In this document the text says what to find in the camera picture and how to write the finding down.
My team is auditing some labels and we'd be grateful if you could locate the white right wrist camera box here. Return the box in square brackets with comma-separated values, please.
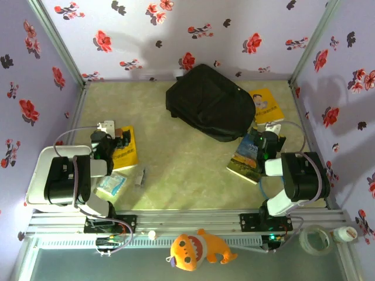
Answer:
[264, 122, 282, 137]

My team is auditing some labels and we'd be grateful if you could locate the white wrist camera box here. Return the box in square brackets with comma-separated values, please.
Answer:
[96, 119, 115, 138]
[264, 122, 282, 137]

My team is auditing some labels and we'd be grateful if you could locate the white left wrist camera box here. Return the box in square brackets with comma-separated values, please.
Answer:
[96, 119, 115, 138]

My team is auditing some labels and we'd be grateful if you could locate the white slotted cable duct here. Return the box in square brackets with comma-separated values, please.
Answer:
[37, 236, 263, 250]

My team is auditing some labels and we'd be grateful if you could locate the landscape cover book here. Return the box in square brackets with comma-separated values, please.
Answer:
[226, 133, 264, 185]

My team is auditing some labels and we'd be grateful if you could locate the small white bottle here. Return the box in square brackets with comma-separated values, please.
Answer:
[333, 226, 359, 243]

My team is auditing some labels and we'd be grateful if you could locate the yellow cartoon cover book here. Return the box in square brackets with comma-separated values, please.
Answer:
[112, 125, 139, 172]
[248, 88, 285, 125]

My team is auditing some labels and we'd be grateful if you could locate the black backpack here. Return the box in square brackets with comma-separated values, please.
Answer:
[165, 63, 257, 143]

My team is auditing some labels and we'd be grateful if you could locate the aluminium side rail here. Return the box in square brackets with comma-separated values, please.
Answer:
[64, 81, 91, 147]
[288, 80, 340, 210]

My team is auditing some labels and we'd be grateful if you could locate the lilac left arm cable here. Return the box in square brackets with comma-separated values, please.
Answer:
[53, 125, 134, 257]

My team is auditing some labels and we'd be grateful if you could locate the small grey metal object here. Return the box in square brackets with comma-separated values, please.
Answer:
[134, 167, 148, 189]

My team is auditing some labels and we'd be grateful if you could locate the white plastic tray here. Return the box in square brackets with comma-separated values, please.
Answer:
[25, 145, 95, 213]

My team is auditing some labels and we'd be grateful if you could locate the blue and white tissue packet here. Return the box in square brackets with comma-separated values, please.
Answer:
[96, 172, 128, 197]

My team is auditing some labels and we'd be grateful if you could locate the aluminium corner post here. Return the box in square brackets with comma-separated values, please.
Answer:
[26, 0, 91, 88]
[288, 0, 343, 85]

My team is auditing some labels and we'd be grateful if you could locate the small circuit board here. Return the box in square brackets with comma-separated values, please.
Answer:
[96, 237, 124, 248]
[262, 233, 287, 244]

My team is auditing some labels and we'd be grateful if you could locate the blue cable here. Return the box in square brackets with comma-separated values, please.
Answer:
[259, 177, 269, 200]

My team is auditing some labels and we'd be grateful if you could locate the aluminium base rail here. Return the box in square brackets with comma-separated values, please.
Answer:
[25, 209, 352, 237]

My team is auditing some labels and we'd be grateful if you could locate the clear tape roll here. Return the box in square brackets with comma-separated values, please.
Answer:
[299, 224, 333, 257]

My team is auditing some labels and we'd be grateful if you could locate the orange shark plush toy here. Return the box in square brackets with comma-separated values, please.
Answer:
[165, 228, 238, 272]

